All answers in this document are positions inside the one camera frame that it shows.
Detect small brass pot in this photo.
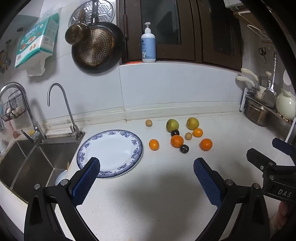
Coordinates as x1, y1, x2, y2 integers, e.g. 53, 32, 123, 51
65, 9, 91, 45

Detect black scissors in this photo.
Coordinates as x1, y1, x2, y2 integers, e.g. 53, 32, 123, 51
258, 46, 267, 62

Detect white ceramic jug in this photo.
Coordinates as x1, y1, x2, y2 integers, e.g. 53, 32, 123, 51
276, 88, 296, 121

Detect pump soap bottle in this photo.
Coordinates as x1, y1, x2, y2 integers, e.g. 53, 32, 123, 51
141, 22, 156, 63

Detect green-yellow citrus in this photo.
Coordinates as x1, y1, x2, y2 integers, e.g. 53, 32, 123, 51
166, 119, 180, 133

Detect thin gooseneck faucet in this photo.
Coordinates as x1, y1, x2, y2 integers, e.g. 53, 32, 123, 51
47, 83, 85, 140

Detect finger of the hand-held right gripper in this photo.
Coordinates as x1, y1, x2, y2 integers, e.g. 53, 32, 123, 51
272, 138, 296, 156
246, 148, 280, 173

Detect blue patterned white plate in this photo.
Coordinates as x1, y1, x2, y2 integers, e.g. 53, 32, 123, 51
77, 130, 144, 179

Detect steel steamer rack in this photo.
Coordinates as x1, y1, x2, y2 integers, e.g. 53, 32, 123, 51
69, 0, 115, 27

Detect metal dish rack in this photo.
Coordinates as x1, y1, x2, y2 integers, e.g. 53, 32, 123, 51
240, 88, 296, 144

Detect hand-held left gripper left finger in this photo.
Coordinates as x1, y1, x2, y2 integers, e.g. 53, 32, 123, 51
24, 157, 101, 241

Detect steel sink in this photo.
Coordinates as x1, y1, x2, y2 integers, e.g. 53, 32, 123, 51
0, 137, 80, 197

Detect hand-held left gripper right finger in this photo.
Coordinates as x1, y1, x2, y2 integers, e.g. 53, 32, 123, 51
193, 158, 271, 241

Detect black wire basket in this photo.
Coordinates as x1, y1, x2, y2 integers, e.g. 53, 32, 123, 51
0, 90, 27, 122

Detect white wire hanger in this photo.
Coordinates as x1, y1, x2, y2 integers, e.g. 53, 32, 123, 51
246, 24, 273, 43

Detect green tissue package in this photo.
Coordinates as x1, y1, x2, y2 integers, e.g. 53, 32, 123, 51
14, 13, 60, 77

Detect yellow citrus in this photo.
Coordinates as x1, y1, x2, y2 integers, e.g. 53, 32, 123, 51
186, 117, 200, 130

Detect black frying pan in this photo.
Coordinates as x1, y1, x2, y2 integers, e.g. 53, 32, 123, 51
71, 0, 126, 74

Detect person's right hand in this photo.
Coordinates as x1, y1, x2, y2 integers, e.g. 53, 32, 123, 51
277, 201, 292, 232

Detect steel lidded pot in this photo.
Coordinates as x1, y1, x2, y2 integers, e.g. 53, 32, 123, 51
258, 71, 274, 90

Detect large steel faucet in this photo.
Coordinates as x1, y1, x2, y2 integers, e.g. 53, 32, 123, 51
0, 82, 47, 144

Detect dark wooden window frame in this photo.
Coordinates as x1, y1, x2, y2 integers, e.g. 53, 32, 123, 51
116, 0, 243, 72

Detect brass perforated strainer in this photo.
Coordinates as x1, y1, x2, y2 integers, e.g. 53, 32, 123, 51
79, 28, 115, 66

